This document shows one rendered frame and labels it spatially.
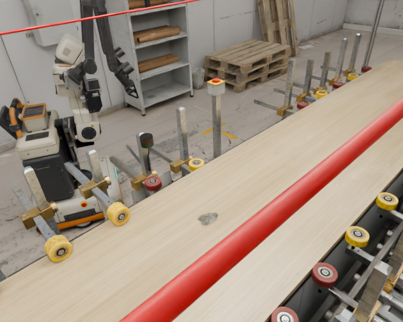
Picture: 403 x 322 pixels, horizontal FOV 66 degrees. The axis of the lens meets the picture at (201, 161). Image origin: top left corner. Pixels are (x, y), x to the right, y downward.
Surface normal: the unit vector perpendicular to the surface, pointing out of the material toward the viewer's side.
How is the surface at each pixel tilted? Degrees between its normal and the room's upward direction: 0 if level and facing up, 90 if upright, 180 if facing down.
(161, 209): 0
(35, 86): 90
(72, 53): 90
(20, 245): 0
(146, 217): 0
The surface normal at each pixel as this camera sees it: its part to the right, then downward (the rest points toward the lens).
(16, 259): -0.04, -0.83
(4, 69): 0.68, 0.39
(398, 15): -0.73, 0.41
